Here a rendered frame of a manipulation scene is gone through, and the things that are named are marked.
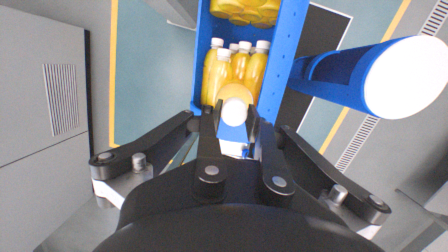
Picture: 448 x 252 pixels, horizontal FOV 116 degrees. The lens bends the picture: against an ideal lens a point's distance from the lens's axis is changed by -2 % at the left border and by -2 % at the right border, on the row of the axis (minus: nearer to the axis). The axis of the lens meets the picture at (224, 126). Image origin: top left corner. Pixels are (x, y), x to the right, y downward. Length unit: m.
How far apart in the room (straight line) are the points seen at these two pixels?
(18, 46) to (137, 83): 0.79
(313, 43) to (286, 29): 1.21
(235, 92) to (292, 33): 0.22
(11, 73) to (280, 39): 1.70
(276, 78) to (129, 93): 1.74
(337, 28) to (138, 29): 1.77
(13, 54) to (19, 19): 0.23
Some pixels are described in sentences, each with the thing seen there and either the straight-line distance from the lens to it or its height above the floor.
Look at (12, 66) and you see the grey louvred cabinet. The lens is 1.77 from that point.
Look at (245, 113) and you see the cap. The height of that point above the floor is 1.38.
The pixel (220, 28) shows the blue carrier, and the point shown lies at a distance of 0.61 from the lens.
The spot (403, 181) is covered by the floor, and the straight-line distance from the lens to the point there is 3.00.
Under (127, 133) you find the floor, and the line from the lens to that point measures 2.15.
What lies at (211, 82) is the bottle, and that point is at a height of 1.14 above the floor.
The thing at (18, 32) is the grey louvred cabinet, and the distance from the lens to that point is 1.77.
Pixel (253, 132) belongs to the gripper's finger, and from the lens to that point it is 0.16.
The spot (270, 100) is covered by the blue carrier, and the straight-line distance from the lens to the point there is 0.39.
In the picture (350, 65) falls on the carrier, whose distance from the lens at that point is 1.23.
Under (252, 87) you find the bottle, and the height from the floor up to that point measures 1.16.
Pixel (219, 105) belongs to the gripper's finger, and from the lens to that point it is 0.18.
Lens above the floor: 1.58
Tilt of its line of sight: 69 degrees down
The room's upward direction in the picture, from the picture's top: 170 degrees counter-clockwise
